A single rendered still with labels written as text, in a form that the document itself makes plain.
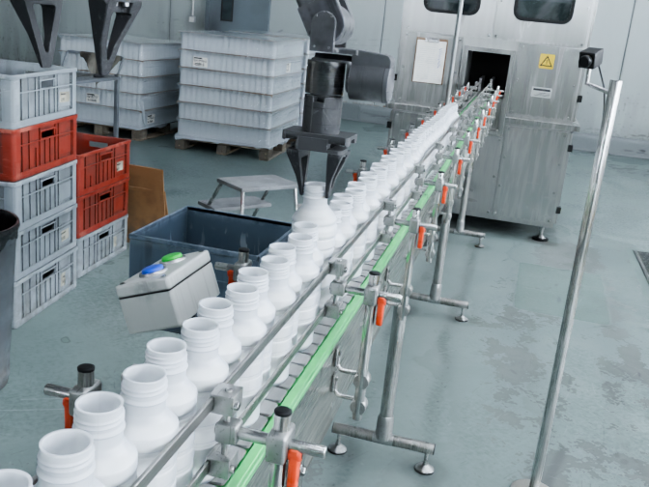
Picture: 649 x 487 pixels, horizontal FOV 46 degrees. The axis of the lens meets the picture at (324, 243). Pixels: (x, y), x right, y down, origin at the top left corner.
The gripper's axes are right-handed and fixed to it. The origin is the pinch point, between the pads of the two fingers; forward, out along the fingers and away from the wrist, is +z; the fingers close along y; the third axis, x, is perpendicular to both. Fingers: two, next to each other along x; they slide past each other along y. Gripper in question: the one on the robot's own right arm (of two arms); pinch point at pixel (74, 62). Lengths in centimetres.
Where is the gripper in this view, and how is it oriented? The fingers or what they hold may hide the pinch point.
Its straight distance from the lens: 80.3
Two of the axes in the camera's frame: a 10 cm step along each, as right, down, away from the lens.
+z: -1.0, 9.5, 2.8
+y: 9.6, 1.6, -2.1
